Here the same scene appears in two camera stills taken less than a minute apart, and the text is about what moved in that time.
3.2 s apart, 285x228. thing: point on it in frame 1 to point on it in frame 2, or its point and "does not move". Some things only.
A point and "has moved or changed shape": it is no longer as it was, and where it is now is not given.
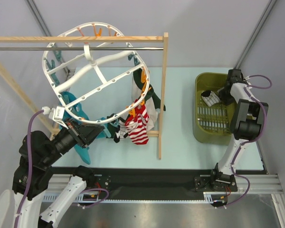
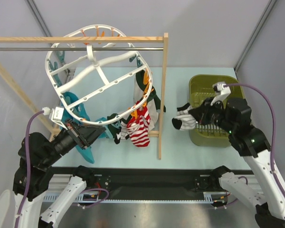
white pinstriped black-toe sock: x=122 y=133 does not move
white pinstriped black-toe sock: x=210 y=98 to x=183 y=120
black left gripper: x=84 y=134 does not move
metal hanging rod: x=74 y=48 does not move
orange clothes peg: x=132 y=112 has moved or changed shape
